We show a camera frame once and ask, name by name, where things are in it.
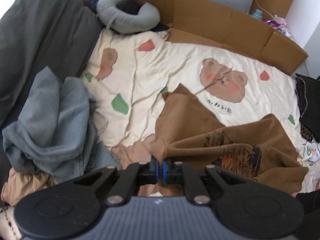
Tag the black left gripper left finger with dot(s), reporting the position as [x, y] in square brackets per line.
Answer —
[73, 207]

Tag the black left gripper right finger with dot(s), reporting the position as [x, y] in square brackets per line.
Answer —
[245, 207]

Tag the brown printed t-shirt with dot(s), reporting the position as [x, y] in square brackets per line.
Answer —
[261, 151]

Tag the beige crumpled garment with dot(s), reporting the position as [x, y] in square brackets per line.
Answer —
[20, 185]

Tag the blue-grey sweater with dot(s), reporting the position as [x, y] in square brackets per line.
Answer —
[54, 132]

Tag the black folded garment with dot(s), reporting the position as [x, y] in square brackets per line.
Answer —
[307, 91]

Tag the cream bear print bedsheet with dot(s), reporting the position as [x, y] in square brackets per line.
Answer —
[128, 75]

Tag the dark grey blanket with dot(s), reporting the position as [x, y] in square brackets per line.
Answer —
[60, 34]

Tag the purple white detergent bag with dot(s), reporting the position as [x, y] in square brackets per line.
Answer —
[279, 24]

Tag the teal cap detergent bottle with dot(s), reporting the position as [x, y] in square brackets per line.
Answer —
[257, 14]

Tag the brown cardboard sheet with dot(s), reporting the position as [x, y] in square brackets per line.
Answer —
[208, 23]

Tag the grey neck pillow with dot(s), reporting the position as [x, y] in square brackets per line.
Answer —
[127, 16]

